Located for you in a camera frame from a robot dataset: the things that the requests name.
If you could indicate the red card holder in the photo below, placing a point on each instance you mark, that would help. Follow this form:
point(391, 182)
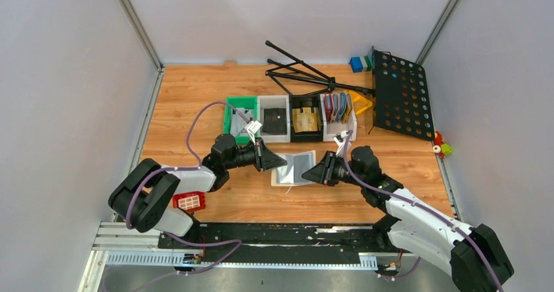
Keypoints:
point(328, 103)

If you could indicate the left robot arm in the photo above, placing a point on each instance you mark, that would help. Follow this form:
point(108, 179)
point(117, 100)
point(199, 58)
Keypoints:
point(143, 197)

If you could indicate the red green toy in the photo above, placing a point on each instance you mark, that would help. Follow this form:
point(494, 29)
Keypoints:
point(440, 148)

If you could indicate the black tripod legs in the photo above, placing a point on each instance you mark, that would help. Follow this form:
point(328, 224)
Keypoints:
point(298, 70)

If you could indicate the red toy block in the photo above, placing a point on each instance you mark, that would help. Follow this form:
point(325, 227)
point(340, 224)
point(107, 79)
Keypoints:
point(189, 202)

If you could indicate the white bin with black cards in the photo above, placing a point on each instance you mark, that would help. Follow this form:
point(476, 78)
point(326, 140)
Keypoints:
point(274, 101)

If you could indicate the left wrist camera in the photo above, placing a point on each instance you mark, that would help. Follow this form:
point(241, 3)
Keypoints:
point(251, 128)

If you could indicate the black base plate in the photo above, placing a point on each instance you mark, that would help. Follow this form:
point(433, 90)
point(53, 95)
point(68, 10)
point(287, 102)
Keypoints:
point(294, 242)

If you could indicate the yellow triangle frame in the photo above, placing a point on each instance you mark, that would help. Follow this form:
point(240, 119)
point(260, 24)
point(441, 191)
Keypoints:
point(356, 103)

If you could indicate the black cards stack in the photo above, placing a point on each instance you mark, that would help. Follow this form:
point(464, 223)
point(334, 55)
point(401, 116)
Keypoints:
point(274, 121)

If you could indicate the black music stand desk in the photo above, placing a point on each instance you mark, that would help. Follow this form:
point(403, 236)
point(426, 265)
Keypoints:
point(401, 96)

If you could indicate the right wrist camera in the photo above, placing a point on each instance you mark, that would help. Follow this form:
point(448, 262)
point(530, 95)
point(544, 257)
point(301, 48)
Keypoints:
point(340, 140)

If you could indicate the white cards stack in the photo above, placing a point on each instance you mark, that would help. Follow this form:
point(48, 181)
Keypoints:
point(239, 119)

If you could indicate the blue green toy block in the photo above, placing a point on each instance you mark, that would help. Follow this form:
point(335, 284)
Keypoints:
point(361, 64)

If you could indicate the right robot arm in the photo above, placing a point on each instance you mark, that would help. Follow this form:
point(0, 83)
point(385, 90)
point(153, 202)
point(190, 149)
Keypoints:
point(472, 256)

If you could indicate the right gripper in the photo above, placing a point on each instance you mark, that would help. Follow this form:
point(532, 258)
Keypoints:
point(328, 169)

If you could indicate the white slotted cable duct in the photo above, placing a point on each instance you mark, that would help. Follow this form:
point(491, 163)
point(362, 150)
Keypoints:
point(182, 259)

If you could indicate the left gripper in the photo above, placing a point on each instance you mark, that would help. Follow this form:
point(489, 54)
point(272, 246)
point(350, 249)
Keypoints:
point(262, 157)

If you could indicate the blue card holder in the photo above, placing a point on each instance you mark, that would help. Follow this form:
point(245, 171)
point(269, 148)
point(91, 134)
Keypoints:
point(342, 104)

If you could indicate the gold cards stack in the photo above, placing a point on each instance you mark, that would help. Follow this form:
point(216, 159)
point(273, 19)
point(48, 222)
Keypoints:
point(305, 119)

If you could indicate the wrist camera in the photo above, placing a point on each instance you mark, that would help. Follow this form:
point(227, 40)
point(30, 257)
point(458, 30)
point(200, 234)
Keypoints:
point(251, 128)
point(340, 140)

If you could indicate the green bin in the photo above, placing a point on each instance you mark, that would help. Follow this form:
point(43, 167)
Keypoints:
point(250, 102)

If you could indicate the white bin with card holders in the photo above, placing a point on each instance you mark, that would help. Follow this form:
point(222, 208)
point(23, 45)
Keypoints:
point(329, 130)

